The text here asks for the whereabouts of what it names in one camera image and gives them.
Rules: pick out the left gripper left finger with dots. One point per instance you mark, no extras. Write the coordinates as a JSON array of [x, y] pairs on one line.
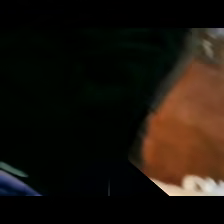
[[90, 185]]

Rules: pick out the orange-brown garment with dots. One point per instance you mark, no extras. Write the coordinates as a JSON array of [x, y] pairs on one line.
[[190, 133]]

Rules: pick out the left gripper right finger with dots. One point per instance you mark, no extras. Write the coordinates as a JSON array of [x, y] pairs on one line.
[[130, 183]]

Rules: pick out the black T-shirt with print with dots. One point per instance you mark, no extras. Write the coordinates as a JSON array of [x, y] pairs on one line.
[[83, 86]]

